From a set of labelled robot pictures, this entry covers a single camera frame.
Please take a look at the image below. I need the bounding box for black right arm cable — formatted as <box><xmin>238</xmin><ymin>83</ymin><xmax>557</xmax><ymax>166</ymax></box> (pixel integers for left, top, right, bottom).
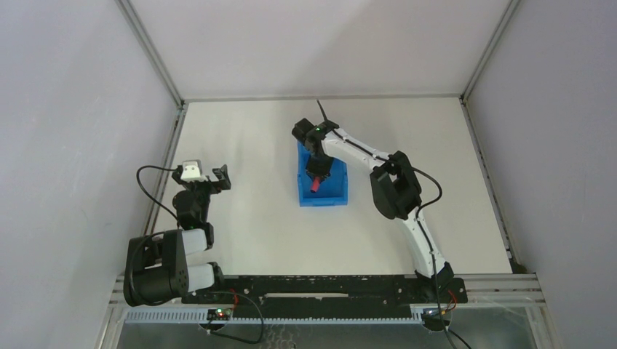
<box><xmin>316</xmin><ymin>100</ymin><xmax>459</xmax><ymax>349</ymax></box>

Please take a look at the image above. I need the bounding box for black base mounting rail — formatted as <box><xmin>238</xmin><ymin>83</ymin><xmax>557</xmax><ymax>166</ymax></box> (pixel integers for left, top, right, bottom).
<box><xmin>181</xmin><ymin>275</ymin><xmax>469</xmax><ymax>320</ymax></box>

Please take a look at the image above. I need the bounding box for left controller circuit board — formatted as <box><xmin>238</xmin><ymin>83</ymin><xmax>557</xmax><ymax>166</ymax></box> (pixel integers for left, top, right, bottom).
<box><xmin>207</xmin><ymin>308</ymin><xmax>233</xmax><ymax>321</ymax></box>

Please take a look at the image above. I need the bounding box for aluminium frame right post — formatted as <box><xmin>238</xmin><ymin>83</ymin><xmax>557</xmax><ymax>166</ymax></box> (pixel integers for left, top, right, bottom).
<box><xmin>460</xmin><ymin>0</ymin><xmax>522</xmax><ymax>104</ymax></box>

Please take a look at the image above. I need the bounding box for right controller circuit board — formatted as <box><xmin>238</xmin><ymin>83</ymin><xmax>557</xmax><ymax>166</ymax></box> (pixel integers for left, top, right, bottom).
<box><xmin>421</xmin><ymin>309</ymin><xmax>451</xmax><ymax>332</ymax></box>

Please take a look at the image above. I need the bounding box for blue plastic storage bin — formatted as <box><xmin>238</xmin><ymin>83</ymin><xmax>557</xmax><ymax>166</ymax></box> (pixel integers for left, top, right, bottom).
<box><xmin>297</xmin><ymin>143</ymin><xmax>349</xmax><ymax>207</ymax></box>

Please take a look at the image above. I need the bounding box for aluminium frame post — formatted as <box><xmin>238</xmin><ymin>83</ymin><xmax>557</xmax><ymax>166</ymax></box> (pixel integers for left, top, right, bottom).
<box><xmin>115</xmin><ymin>0</ymin><xmax>184</xmax><ymax>108</ymax></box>
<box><xmin>460</xmin><ymin>0</ymin><xmax>522</xmax><ymax>104</ymax></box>

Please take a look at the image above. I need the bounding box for controller circuit board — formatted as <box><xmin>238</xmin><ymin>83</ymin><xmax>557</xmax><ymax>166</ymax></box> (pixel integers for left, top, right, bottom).
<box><xmin>421</xmin><ymin>309</ymin><xmax>451</xmax><ymax>332</ymax></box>
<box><xmin>207</xmin><ymin>308</ymin><xmax>233</xmax><ymax>321</ymax></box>

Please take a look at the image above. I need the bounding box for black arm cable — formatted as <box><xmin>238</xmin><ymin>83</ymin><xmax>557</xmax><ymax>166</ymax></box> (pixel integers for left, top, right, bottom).
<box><xmin>316</xmin><ymin>100</ymin><xmax>459</xmax><ymax>349</ymax></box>
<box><xmin>136</xmin><ymin>165</ymin><xmax>180</xmax><ymax>223</ymax></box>

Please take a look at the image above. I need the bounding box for aluminium frame left post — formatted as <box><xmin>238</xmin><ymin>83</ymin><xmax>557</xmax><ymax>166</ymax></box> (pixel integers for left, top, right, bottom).
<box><xmin>115</xmin><ymin>0</ymin><xmax>184</xmax><ymax>108</ymax></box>

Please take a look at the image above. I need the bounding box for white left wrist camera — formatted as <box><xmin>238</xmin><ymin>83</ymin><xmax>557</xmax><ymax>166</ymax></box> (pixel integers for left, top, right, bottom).
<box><xmin>180</xmin><ymin>159</ymin><xmax>207</xmax><ymax>182</ymax></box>

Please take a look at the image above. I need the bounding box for black board cable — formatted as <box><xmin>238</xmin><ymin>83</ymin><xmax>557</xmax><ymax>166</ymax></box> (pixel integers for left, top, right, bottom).
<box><xmin>198</xmin><ymin>291</ymin><xmax>266</xmax><ymax>345</ymax></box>

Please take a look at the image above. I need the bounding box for red-handled black screwdriver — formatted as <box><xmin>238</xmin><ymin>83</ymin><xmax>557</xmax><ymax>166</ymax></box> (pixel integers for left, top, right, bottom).
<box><xmin>310</xmin><ymin>177</ymin><xmax>322</xmax><ymax>193</ymax></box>

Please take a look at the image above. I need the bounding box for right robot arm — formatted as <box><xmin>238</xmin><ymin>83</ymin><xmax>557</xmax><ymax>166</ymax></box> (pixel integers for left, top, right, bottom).
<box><xmin>292</xmin><ymin>119</ymin><xmax>454</xmax><ymax>299</ymax></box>

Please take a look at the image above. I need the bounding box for white slotted cable duct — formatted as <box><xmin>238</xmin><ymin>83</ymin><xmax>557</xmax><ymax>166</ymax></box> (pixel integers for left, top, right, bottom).
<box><xmin>124</xmin><ymin>308</ymin><xmax>428</xmax><ymax>325</ymax></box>

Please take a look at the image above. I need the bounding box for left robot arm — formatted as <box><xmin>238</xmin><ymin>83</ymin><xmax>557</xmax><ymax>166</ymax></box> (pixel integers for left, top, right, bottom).
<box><xmin>123</xmin><ymin>160</ymin><xmax>231</xmax><ymax>307</ymax></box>

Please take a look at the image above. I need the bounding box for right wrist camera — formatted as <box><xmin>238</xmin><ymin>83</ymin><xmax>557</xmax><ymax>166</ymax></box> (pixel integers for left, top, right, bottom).
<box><xmin>292</xmin><ymin>118</ymin><xmax>321</xmax><ymax>153</ymax></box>

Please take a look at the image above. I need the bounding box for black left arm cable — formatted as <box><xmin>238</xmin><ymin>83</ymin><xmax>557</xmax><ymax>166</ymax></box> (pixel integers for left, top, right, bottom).
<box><xmin>136</xmin><ymin>165</ymin><xmax>180</xmax><ymax>223</ymax></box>

